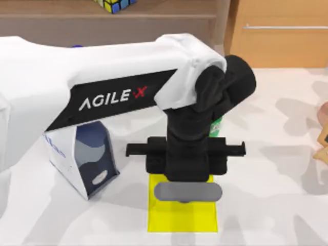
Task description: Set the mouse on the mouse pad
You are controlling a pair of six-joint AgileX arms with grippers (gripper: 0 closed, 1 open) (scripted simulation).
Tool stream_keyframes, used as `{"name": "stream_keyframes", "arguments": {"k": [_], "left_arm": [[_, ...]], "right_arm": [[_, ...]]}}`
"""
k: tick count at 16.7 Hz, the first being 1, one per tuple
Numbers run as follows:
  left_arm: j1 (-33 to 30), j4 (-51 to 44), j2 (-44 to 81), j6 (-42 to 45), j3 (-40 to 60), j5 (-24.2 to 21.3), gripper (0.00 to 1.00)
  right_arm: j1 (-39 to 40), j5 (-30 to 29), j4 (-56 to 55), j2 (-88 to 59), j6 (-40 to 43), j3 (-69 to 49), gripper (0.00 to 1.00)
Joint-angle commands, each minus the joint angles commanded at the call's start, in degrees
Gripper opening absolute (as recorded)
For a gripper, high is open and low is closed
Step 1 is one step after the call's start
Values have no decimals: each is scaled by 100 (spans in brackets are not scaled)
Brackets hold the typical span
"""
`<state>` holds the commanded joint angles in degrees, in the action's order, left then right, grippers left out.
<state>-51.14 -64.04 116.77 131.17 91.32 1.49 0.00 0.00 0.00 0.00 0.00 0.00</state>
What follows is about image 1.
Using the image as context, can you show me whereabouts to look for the pale grey rounded box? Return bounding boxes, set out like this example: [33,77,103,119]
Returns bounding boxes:
[154,182,223,203]

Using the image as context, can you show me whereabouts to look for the flat yellow square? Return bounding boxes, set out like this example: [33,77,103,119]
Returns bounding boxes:
[147,173,219,233]

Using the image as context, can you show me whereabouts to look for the green bottle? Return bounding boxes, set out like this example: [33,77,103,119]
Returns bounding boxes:
[208,116,224,138]

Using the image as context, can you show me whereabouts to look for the blue and white carton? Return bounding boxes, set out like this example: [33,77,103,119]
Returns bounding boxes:
[42,120,121,201]

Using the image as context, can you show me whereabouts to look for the wooden open shelf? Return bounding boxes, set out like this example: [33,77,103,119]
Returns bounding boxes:
[0,0,231,56]

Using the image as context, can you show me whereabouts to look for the multicoloured puzzle cube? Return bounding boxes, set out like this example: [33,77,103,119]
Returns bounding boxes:
[93,0,138,14]

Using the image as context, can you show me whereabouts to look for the tan object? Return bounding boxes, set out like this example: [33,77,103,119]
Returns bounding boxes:
[313,127,328,165]

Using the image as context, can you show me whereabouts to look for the pink object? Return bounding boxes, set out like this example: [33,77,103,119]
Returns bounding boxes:
[317,101,328,127]

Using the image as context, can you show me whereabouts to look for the long metal handle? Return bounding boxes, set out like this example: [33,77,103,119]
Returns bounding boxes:
[242,24,328,30]

